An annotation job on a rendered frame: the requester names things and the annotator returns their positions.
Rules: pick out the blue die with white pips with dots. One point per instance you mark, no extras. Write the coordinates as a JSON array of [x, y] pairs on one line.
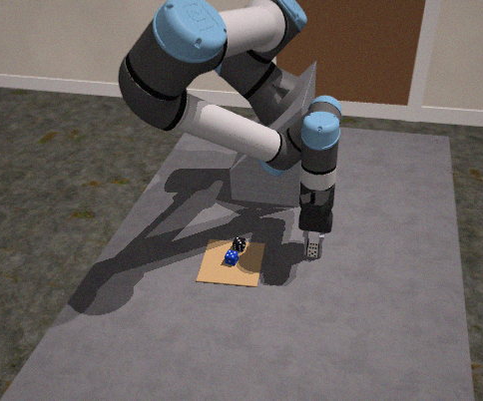
[[232, 257]]

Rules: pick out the tan flat mat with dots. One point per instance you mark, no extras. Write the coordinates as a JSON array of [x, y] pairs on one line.
[[214, 268]]

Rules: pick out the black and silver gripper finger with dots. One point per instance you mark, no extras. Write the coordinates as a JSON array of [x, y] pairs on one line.
[[321, 237], [305, 235]]

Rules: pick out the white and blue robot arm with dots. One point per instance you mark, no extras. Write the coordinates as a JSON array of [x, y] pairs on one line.
[[187, 38]]

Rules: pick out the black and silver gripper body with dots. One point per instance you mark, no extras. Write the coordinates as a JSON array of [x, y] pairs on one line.
[[316, 201]]

